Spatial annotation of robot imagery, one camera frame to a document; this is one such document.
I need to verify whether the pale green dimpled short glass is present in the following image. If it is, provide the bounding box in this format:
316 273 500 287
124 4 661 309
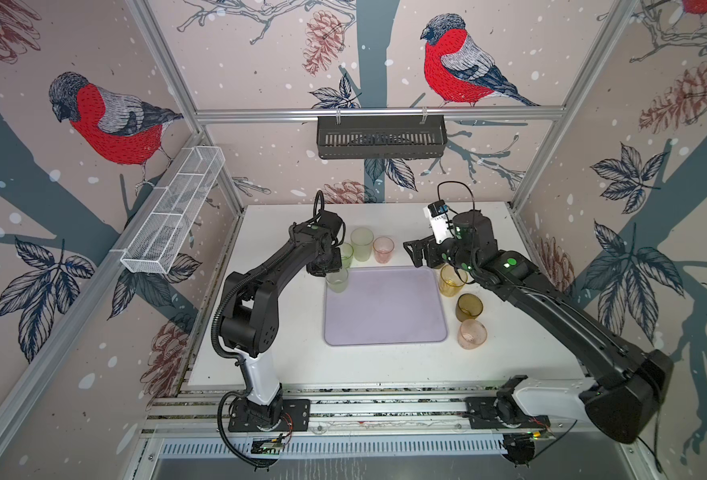
326 268 350 293

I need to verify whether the pink glass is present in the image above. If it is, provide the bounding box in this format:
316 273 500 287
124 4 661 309
373 236 395 264

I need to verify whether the bright green faceted glass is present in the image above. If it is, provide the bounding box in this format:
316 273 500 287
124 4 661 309
340 242 354 269

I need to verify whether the pink glass near right arm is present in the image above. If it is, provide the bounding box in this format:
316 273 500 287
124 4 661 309
457 319 489 350

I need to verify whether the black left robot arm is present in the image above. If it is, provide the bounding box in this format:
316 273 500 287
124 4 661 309
210 208 346 429

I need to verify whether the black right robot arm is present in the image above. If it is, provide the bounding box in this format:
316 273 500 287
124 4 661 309
403 201 673 444

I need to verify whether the lilac plastic tray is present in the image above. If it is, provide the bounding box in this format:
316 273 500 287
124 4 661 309
324 266 447 347

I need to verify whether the yellow amber glass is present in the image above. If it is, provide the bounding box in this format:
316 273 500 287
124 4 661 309
439 264 469 298

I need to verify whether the tall pale green dimpled glass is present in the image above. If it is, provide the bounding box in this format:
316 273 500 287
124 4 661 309
351 227 375 262

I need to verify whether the dark olive glass near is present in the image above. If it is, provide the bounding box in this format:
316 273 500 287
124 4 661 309
455 293 485 322

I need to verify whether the aluminium back crossbar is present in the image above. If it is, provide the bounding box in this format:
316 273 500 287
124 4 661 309
195 106 567 125

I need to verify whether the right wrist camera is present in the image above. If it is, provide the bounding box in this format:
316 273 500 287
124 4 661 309
423 199 455 244

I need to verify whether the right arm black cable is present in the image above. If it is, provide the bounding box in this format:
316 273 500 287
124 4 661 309
435 180 479 214

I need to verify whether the black hanging wire basket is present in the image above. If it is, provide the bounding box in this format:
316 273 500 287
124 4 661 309
317 115 447 160

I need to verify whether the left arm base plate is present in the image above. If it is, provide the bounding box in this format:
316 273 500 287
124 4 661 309
228 398 311 433

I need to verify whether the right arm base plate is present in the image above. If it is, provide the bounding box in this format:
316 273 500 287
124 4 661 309
463 396 551 430

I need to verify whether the white wire mesh shelf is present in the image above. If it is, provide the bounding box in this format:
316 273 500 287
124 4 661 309
121 146 225 275

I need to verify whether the aluminium front rail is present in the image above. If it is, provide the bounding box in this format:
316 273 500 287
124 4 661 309
140 383 637 438

